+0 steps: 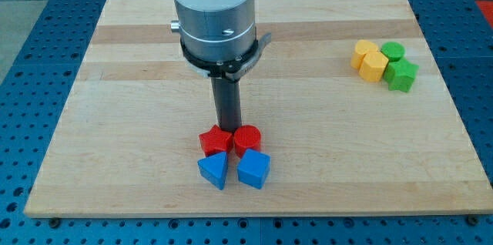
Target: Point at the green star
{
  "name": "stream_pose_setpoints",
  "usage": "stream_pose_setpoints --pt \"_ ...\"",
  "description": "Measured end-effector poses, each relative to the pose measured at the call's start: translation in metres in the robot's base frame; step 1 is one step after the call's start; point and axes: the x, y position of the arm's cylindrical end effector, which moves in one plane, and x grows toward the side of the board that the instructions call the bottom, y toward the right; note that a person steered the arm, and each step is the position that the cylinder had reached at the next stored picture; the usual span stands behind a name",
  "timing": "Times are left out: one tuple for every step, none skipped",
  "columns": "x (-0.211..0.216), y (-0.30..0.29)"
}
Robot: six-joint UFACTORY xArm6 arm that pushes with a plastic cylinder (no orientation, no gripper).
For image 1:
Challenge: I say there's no black clamp ring mount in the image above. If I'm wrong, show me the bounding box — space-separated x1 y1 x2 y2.
180 32 272 82

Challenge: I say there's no dark cylindrical pointer rod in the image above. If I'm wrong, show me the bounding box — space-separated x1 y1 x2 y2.
211 78 242 133

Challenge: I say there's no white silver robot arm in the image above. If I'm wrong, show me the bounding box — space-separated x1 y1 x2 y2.
171 0 271 133

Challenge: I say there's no red star block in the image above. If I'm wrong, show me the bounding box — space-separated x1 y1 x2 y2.
199 125 233 157

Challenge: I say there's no green star block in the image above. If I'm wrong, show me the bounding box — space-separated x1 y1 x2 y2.
383 58 419 92

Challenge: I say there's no red cylinder block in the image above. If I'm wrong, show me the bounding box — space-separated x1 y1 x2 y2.
233 125 262 158

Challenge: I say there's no blue triangle block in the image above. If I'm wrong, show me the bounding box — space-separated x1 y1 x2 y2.
197 151 228 190

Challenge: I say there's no blue cube block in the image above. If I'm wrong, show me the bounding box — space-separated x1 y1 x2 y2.
236 149 270 190

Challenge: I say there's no light wooden board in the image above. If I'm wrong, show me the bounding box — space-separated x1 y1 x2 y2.
24 0 492 219

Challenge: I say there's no yellow cylinder block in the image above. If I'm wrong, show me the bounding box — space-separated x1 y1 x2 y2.
350 39 380 69

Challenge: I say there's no yellow hexagon block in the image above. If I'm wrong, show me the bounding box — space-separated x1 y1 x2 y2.
358 51 389 82

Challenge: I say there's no green cylinder block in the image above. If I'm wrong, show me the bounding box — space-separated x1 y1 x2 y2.
381 42 405 62

